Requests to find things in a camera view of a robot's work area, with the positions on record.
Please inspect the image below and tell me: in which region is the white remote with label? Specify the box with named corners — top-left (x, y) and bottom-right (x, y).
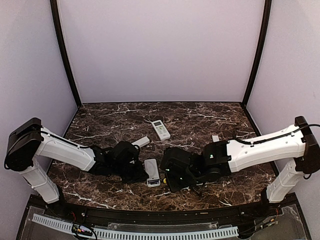
top-left (132, 136), bottom-right (150, 148)

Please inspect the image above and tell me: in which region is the right black frame post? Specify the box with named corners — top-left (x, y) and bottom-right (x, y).
top-left (241, 0), bottom-right (272, 109)

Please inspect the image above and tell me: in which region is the black front rail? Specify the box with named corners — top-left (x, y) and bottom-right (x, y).
top-left (42, 202), bottom-right (283, 226)

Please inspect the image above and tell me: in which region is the white slotted cable duct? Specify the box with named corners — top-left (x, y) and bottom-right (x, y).
top-left (32, 213), bottom-right (239, 240)

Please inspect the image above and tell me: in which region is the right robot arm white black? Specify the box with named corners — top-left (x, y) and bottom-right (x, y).
top-left (160, 116), bottom-right (320, 217)

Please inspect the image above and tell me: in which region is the left black frame post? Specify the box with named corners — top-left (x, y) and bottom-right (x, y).
top-left (49, 0), bottom-right (82, 108)

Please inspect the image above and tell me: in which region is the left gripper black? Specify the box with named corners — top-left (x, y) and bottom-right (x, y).
top-left (111, 160), bottom-right (149, 185)

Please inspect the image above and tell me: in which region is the white battery cover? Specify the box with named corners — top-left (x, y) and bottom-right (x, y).
top-left (211, 135), bottom-right (220, 142)

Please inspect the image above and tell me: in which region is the white remote with buttons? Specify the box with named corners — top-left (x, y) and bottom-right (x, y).
top-left (151, 120), bottom-right (171, 141)

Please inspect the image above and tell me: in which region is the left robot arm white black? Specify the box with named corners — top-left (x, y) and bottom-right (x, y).
top-left (4, 117), bottom-right (149, 218)

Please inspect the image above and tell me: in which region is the black frame post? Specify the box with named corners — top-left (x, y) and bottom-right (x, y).
top-left (241, 0), bottom-right (272, 109)
top-left (49, 0), bottom-right (82, 108)

